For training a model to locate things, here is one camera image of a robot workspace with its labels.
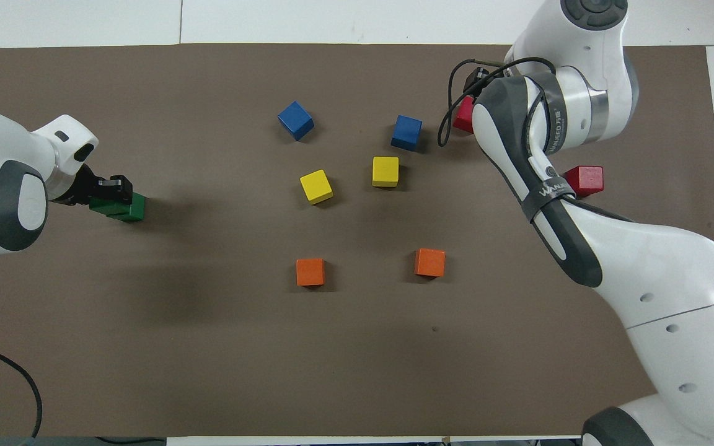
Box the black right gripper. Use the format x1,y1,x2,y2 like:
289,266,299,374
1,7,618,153
462,65,506,97

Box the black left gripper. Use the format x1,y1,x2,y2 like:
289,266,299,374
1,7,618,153
53,162,133,207

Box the green wooden block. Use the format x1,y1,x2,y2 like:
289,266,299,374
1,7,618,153
123,193,147,223
89,193,131,219

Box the red wooden block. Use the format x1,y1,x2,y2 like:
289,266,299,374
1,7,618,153
453,96,477,134
564,165,605,199

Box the blue wooden block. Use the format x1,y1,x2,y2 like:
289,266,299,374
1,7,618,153
390,115,423,152
278,100,315,142

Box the yellow wooden block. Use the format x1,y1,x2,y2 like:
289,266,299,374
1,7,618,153
372,156,400,188
299,169,334,206

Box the orange wooden block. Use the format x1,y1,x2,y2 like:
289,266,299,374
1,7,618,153
414,248,446,278
296,258,326,287

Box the brown table mat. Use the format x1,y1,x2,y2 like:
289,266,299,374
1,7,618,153
0,43,714,437

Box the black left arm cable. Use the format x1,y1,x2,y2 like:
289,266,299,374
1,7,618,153
0,338,43,438

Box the black floor cable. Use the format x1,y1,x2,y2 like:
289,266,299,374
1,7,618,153
95,436,167,446

